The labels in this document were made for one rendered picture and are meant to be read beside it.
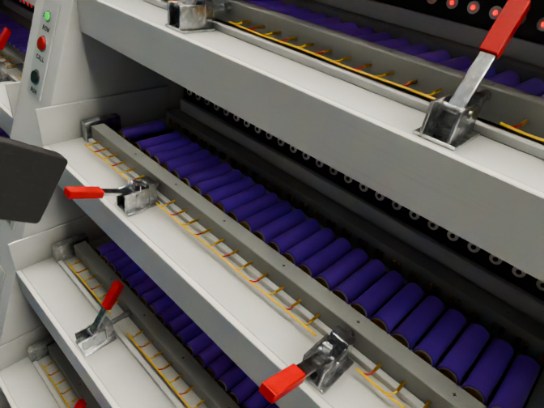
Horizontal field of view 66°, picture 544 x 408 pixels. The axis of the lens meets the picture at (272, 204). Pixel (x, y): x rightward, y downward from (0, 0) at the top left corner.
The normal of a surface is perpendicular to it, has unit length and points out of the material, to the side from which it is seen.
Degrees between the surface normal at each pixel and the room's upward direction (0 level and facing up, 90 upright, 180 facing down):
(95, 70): 90
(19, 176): 90
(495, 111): 111
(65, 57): 90
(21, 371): 20
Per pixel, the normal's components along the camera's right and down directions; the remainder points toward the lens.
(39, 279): 0.13, -0.82
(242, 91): -0.69, 0.33
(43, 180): 0.71, 0.47
